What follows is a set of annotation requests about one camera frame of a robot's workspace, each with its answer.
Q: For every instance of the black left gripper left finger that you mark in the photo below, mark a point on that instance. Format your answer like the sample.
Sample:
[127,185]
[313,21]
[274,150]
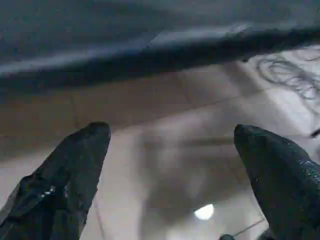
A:
[55,190]

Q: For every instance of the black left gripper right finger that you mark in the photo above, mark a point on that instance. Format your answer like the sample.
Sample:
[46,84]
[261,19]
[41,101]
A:
[287,185]

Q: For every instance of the black work mat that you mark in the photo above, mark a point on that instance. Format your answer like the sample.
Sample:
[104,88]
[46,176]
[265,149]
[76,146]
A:
[100,37]

